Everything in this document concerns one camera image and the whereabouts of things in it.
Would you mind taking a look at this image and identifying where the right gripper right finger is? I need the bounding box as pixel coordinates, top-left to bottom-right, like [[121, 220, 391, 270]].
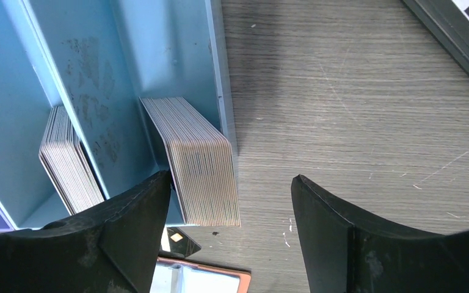
[[291, 175, 469, 292]]

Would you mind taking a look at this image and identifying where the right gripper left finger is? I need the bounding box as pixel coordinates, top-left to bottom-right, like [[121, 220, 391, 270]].
[[0, 171, 172, 292]]

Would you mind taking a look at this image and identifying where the brown leather card holder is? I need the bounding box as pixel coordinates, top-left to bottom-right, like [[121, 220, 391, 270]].
[[150, 257, 252, 293]]

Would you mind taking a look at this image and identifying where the black credit card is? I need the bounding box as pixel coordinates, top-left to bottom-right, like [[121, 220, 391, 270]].
[[159, 227, 202, 259]]

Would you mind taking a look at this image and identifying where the black card middle bin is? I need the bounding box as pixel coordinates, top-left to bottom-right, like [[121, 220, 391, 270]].
[[38, 106, 105, 215]]

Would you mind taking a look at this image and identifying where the tan card right bin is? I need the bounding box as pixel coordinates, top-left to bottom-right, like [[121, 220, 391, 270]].
[[141, 97, 241, 226]]

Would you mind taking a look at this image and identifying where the right light blue bin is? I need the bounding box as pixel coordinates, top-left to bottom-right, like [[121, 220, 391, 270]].
[[20, 0, 239, 227]]

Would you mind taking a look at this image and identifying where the black white chessboard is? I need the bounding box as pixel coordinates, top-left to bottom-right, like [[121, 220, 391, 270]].
[[402, 0, 469, 75]]

